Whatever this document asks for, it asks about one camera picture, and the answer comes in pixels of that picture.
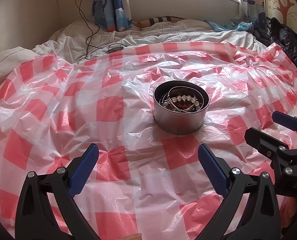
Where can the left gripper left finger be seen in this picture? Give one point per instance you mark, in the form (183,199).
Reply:
(34,215)

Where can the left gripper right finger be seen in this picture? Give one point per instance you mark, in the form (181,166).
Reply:
(261,216)

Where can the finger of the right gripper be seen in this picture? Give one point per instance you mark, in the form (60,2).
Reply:
(285,120)
(283,160)

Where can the silver bangle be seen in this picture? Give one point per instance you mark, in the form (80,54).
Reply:
(183,99)

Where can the black down jacket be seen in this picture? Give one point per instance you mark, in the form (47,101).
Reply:
(275,32)

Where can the blue plastic bag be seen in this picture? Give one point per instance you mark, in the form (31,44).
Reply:
(243,26)

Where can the red white checkered plastic sheet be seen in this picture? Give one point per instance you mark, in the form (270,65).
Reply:
(146,181)

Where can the round silver metal tin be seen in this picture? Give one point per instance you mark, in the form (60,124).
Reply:
(174,122)

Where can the right side patterned curtain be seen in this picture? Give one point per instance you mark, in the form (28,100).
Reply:
(253,11)

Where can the striped pillow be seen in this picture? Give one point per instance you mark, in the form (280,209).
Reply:
(151,21)

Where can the round charger puck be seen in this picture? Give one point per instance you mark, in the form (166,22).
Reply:
(114,49)

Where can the blue cartoon curtain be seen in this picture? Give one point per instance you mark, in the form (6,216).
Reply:
(112,15)

